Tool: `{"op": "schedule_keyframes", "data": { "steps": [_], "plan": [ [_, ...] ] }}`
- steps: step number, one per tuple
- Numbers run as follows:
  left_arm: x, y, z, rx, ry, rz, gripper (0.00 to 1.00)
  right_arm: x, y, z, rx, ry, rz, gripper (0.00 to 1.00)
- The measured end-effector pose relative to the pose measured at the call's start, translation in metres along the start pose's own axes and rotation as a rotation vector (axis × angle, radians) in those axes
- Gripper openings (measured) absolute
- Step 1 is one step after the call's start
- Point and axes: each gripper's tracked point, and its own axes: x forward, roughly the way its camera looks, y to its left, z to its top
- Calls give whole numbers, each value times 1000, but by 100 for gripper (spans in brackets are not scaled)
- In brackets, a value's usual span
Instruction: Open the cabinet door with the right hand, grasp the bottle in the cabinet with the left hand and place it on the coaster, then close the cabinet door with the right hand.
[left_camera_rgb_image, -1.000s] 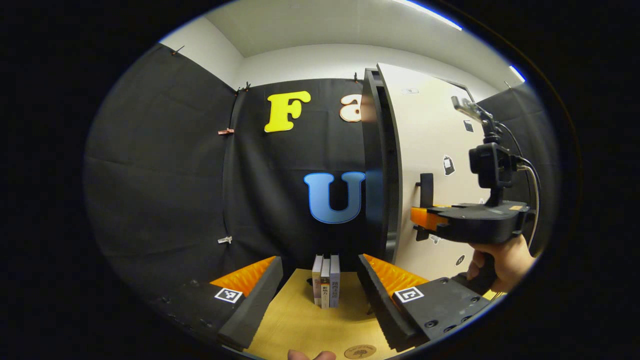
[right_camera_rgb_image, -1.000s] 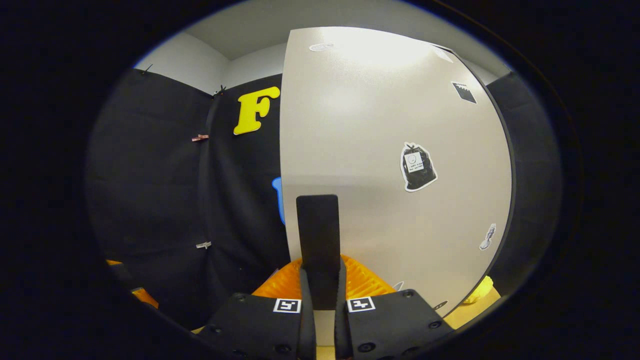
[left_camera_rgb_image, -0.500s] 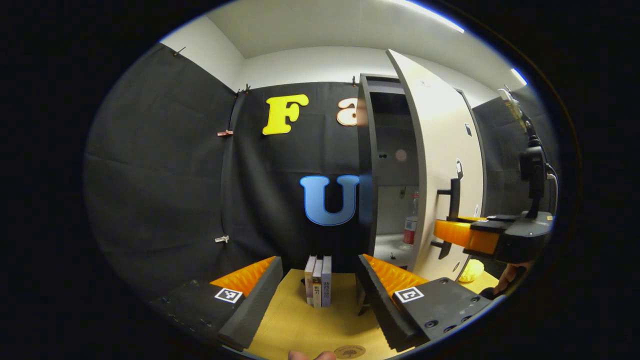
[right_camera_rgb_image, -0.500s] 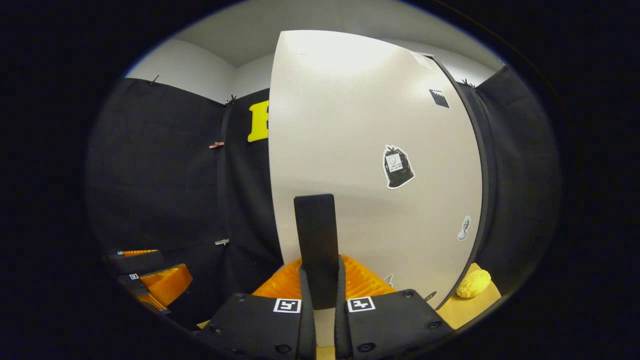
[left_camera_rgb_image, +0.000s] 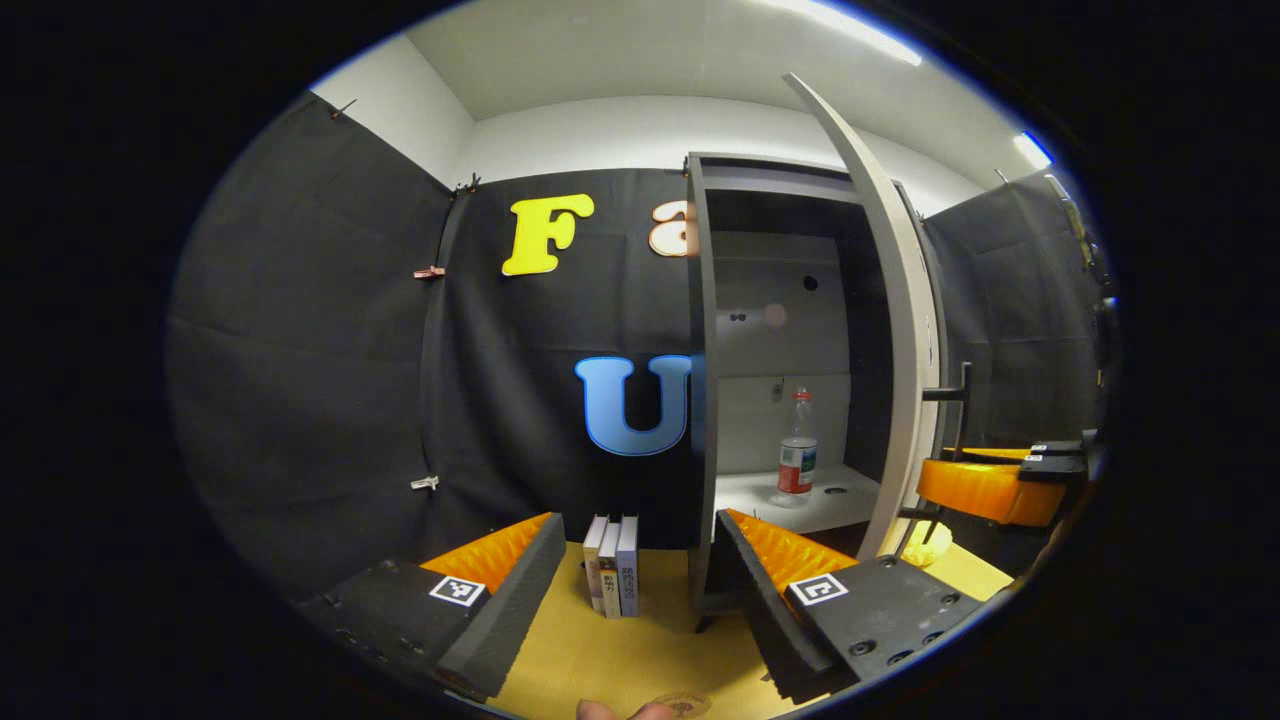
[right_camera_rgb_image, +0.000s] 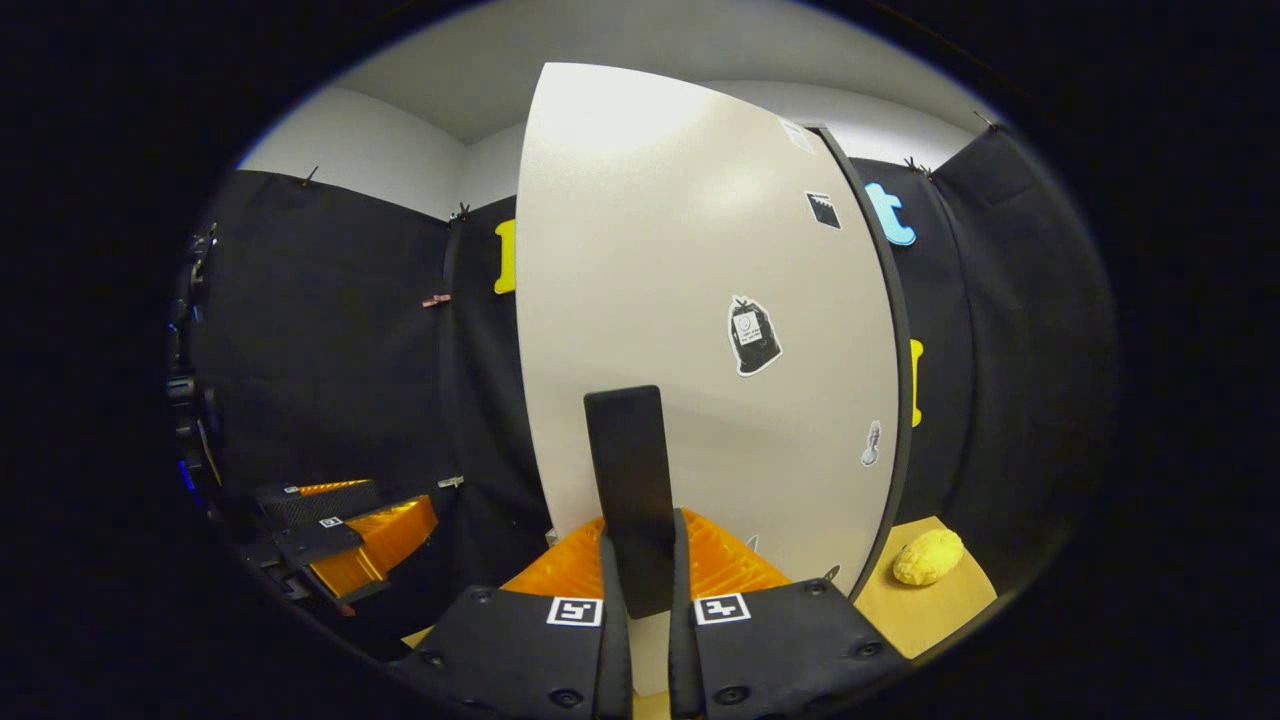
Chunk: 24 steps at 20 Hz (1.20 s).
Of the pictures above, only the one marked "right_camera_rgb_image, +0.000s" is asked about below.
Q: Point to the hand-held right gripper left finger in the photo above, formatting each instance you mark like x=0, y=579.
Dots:
x=615, y=650

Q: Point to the yellow lumpy ball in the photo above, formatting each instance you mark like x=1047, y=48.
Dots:
x=928, y=557

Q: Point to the black cloth clip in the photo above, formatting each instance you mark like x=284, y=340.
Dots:
x=460, y=212
x=308, y=177
x=915, y=165
x=985, y=122

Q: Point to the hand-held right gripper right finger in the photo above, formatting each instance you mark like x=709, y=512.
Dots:
x=683, y=660

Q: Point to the beige cabinet door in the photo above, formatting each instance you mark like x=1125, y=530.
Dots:
x=650, y=250

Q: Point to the black backdrop cloth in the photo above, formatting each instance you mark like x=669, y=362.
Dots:
x=320, y=330

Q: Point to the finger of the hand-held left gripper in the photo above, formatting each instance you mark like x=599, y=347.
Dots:
x=380, y=545
x=320, y=503

